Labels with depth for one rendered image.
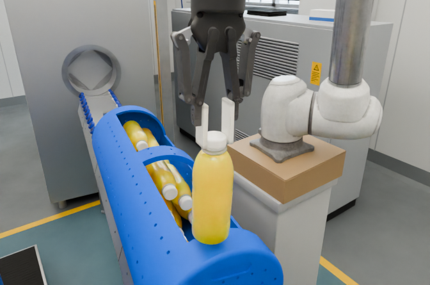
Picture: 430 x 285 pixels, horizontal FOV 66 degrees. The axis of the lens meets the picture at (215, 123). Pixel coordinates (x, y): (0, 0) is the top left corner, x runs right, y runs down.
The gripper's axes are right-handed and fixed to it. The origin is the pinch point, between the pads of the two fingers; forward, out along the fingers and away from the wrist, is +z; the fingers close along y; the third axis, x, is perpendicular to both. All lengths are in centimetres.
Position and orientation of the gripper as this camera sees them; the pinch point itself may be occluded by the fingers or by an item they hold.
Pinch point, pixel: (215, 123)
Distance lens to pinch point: 51.5
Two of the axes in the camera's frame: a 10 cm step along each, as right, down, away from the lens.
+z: -0.2, 9.3, 3.6
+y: -9.0, 1.4, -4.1
